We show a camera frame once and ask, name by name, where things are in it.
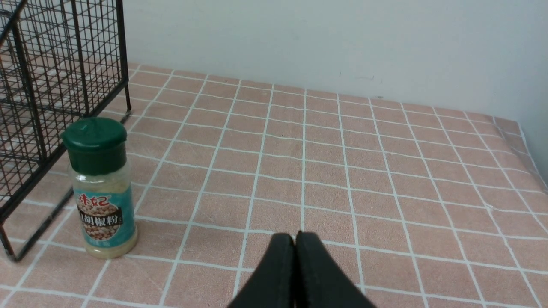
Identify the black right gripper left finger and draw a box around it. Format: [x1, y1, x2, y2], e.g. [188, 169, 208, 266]
[229, 233, 296, 308]

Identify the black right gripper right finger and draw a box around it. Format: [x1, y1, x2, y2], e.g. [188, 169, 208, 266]
[295, 231, 376, 308]

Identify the green-capped white pepper shaker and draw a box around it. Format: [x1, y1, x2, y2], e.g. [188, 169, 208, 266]
[61, 117, 138, 259]

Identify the pink checkered tablecloth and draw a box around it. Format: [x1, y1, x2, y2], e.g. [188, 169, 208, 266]
[1, 64, 547, 308]

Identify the black wire mesh rack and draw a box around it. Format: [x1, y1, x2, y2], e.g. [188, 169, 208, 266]
[0, 0, 132, 262]

